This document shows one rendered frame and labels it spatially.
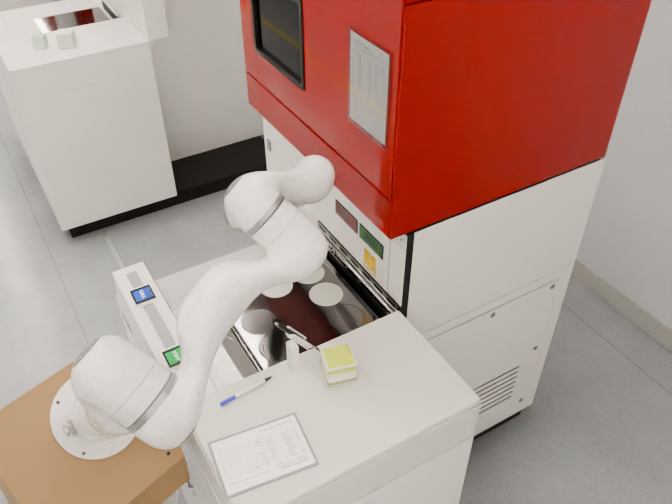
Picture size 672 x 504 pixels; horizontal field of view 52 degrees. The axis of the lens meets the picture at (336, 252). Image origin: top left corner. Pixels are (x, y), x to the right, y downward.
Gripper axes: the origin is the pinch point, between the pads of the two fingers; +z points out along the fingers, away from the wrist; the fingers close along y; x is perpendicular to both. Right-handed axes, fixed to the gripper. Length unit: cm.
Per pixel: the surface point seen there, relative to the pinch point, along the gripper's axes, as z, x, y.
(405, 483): 23, 37, 49
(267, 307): 10.1, -1.9, 2.8
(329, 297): 10.2, 15.5, -2.2
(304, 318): 10.1, 9.0, 6.6
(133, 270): 4.1, -41.4, -4.3
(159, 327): 4.4, -28.5, 17.2
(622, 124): 16, 131, -116
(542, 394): 101, 101, -41
